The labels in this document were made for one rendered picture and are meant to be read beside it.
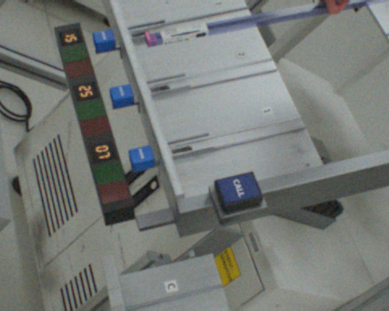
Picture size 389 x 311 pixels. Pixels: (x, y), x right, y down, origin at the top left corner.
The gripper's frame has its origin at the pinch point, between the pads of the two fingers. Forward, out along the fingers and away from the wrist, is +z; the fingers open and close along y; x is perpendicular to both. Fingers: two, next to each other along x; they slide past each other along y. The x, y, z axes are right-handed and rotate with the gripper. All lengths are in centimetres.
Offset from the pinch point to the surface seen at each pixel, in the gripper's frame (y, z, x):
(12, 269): 20, 84, 52
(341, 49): 138, 168, -93
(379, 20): 5.0, 10.2, -11.6
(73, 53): 11.5, 11.9, 33.8
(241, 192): -21.5, 6.4, 19.3
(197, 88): -0.6, 10.8, 18.6
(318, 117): 32, 68, -23
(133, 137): 25, 53, 23
